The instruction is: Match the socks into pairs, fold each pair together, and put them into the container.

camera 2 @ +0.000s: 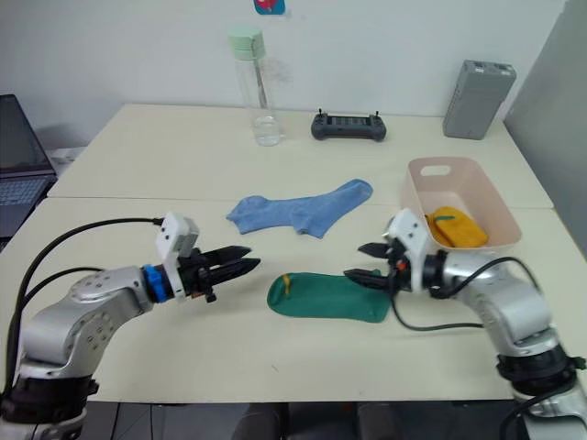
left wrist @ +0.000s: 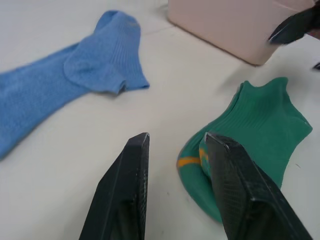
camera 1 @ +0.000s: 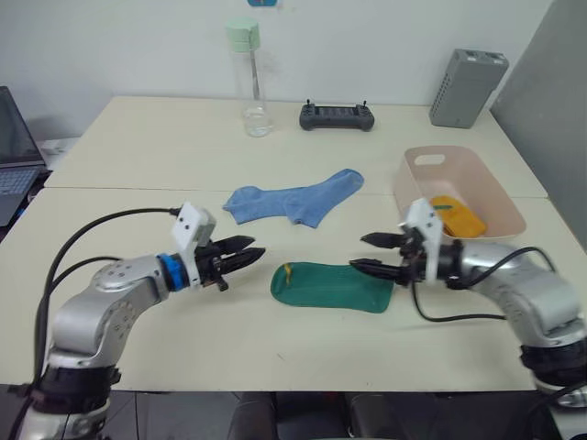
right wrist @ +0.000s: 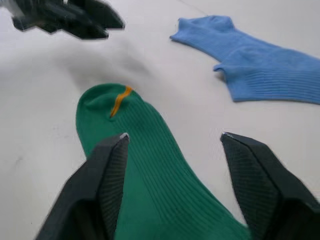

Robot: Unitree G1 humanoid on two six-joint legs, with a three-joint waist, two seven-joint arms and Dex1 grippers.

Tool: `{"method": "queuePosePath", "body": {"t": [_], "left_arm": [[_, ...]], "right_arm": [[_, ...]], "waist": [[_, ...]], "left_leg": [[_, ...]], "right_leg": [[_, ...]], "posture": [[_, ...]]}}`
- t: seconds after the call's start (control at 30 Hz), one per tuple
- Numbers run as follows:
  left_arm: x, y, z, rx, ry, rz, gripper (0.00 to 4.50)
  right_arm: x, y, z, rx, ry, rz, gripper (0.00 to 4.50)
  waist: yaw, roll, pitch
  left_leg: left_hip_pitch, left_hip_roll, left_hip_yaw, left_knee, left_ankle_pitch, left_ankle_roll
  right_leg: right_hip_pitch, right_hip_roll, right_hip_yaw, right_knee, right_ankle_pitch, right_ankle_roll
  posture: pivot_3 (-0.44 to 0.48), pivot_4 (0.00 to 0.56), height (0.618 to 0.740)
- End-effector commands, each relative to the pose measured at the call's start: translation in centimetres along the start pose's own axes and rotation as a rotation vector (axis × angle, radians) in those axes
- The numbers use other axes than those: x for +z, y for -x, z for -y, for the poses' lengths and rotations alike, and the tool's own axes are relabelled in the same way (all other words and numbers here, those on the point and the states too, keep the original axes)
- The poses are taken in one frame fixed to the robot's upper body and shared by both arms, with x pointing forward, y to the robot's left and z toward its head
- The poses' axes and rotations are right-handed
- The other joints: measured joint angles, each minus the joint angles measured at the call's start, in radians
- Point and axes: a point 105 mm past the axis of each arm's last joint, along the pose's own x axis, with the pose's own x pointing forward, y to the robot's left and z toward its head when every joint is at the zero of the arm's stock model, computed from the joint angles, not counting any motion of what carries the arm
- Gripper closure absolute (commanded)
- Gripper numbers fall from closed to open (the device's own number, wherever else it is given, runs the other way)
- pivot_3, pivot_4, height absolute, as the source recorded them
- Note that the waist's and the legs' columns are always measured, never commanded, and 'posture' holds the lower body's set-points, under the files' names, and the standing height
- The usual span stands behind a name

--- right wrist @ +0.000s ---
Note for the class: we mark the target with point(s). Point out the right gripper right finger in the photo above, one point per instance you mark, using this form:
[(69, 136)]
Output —
[(270, 197)]

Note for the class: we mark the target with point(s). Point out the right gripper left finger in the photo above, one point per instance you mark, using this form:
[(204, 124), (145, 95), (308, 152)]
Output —
[(82, 190)]

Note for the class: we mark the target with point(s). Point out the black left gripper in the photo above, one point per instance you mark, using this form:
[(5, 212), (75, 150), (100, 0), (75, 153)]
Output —
[(50, 17)]

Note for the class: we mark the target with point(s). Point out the green sock with orange stripe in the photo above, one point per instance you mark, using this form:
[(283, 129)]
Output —
[(150, 150)]

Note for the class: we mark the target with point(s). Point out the light blue sock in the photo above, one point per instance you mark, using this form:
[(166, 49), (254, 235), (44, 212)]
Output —
[(262, 82), (200, 32)]

